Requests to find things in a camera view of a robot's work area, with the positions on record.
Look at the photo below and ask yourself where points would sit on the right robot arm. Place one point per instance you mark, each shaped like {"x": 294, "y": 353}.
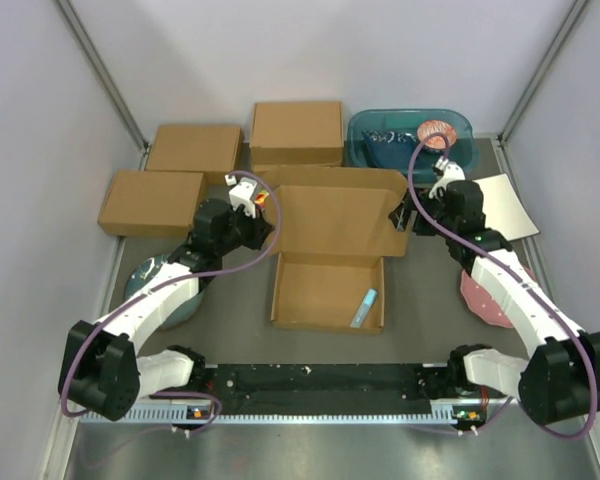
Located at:
{"x": 560, "y": 377}

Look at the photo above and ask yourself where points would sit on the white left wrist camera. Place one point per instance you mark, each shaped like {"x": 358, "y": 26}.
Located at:
{"x": 242, "y": 194}

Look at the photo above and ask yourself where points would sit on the brown cardboard box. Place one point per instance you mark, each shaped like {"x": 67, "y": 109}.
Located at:
{"x": 332, "y": 243}

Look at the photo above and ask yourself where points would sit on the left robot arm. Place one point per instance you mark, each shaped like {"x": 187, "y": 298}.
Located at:
{"x": 103, "y": 370}

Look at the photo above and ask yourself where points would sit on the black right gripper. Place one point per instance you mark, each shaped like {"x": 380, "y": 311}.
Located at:
{"x": 399, "y": 216}

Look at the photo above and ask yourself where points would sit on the blue flower plush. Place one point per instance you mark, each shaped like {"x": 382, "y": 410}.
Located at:
{"x": 261, "y": 198}

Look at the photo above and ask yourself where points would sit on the pink dotted plate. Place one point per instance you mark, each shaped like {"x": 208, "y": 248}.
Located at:
{"x": 480, "y": 300}

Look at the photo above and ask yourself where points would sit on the red patterned bowl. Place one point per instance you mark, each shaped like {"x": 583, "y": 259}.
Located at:
{"x": 436, "y": 134}

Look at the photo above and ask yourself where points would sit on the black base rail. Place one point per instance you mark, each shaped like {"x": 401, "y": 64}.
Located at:
{"x": 330, "y": 389}

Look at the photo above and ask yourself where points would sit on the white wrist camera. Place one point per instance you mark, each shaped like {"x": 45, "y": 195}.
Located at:
{"x": 242, "y": 194}
{"x": 446, "y": 172}

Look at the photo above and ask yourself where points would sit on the teal plastic bin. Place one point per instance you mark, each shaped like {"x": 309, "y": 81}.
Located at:
{"x": 464, "y": 152}

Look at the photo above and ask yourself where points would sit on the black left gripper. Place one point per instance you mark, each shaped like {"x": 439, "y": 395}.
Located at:
{"x": 259, "y": 227}

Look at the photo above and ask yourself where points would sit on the folded cardboard box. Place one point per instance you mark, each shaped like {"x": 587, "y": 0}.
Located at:
{"x": 151, "y": 203}
{"x": 210, "y": 149}

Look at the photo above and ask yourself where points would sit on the folded cardboard box front left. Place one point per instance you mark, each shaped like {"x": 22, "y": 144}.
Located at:
{"x": 151, "y": 203}

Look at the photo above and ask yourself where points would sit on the folded cardboard box back left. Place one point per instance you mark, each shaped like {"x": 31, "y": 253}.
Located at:
{"x": 210, "y": 149}

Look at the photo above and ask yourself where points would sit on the blue patterned bowl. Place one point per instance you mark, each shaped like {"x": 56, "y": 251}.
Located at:
{"x": 389, "y": 149}

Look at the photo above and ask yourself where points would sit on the blue round plate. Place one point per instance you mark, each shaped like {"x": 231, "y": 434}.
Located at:
{"x": 143, "y": 274}

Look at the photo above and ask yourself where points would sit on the light blue tube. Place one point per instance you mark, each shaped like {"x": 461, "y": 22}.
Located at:
{"x": 364, "y": 309}

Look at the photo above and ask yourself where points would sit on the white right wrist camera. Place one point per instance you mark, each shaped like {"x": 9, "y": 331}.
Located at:
{"x": 446, "y": 172}

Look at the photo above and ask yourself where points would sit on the white square plate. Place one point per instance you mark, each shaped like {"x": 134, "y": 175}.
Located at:
{"x": 504, "y": 210}

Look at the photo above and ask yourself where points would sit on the stacked cardboard box top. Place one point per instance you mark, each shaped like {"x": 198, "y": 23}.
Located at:
{"x": 297, "y": 132}

